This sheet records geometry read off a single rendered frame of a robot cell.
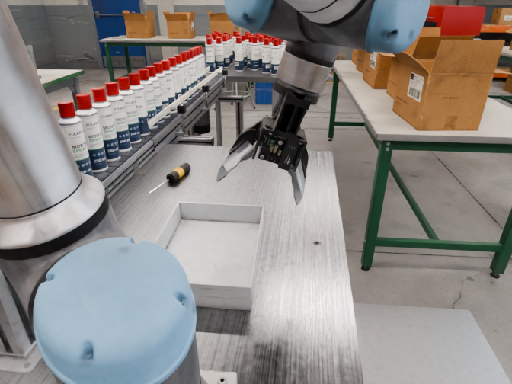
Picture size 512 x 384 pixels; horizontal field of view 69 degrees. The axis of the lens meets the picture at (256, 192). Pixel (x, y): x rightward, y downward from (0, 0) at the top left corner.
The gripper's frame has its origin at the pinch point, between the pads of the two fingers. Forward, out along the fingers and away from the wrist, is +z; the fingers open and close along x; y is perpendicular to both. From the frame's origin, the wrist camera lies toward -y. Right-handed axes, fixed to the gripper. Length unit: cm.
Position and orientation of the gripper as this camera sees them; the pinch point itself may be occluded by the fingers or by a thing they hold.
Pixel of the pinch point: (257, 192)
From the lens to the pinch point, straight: 67.1
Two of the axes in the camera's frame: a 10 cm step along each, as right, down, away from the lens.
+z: -3.1, 8.4, 4.4
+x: 9.5, 2.9, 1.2
